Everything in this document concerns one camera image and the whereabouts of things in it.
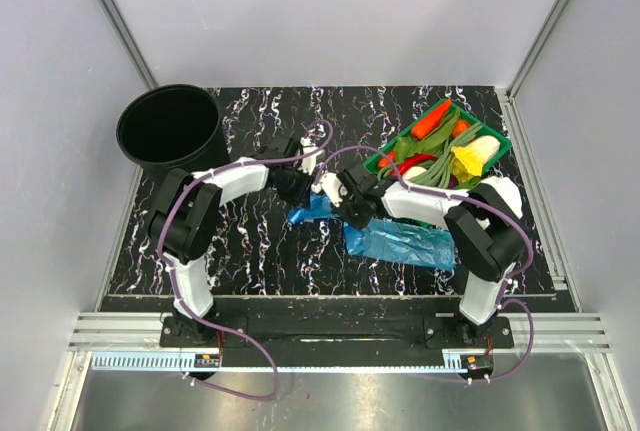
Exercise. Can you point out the red chili pepper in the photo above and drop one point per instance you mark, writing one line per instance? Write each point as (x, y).
(407, 164)

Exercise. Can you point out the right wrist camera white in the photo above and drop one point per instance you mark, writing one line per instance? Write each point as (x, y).
(329, 184)

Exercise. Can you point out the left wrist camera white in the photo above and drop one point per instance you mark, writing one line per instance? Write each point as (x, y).
(312, 155)

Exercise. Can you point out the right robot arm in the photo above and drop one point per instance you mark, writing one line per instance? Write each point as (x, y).
(484, 222)

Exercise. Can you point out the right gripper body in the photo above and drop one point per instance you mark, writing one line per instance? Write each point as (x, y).
(351, 205)

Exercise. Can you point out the green long beans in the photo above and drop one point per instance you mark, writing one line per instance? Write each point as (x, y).
(438, 174)

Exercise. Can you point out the blue trash bag roll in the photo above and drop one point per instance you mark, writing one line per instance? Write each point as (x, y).
(320, 208)

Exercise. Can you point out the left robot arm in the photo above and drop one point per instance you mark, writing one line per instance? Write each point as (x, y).
(184, 214)

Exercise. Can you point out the yellow white cabbage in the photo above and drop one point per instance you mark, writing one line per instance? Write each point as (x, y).
(470, 160)

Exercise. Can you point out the small orange tomato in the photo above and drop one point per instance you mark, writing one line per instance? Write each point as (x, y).
(459, 128)

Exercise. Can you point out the black trash bin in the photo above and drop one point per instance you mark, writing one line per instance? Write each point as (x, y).
(173, 127)

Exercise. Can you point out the orange carrot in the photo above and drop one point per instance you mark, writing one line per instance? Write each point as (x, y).
(428, 123)

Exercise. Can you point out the detached blue trash bag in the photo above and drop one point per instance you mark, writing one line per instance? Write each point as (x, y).
(401, 243)

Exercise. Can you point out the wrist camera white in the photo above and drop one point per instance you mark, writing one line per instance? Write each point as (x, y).
(312, 155)
(329, 184)

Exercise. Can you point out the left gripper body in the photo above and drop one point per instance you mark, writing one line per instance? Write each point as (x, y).
(293, 185)

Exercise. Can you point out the green vegetable basket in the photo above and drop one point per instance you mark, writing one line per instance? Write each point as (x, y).
(447, 143)

